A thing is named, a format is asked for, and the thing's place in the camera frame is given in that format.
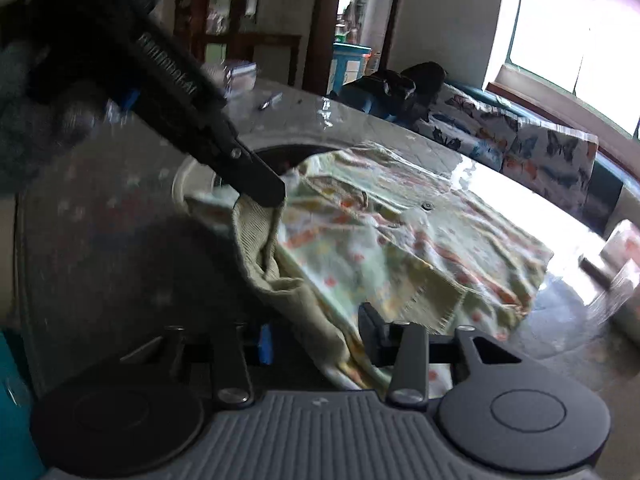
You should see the butterfly print cushion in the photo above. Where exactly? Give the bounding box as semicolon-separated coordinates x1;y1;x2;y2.
414;82;601;216

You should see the white tissue pack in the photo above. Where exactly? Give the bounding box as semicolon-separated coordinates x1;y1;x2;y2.
600;219;640;333

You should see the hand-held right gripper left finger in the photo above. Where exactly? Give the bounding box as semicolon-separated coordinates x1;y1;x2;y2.
120;319;275;407

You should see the floral patterned garment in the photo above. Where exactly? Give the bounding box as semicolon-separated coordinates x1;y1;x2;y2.
184;144;553;391

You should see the teal container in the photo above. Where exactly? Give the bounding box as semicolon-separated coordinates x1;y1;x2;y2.
0;329;47;480

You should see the window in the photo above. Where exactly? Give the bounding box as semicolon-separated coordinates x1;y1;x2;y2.
504;0;640;138

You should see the wooden cabinet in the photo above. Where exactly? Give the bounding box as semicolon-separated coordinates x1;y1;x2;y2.
174;0;303;86

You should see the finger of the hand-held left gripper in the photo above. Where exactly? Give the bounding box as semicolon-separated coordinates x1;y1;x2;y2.
192;110;287;209

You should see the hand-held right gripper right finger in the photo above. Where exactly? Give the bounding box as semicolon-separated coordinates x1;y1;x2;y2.
358;302;524;407

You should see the black bag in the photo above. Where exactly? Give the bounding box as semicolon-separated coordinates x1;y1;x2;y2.
342;61;447;122

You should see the wooden door frame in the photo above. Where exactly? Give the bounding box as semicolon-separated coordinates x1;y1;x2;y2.
302;0;404;97

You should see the small white box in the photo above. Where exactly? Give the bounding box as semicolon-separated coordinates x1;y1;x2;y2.
222;61;257;98

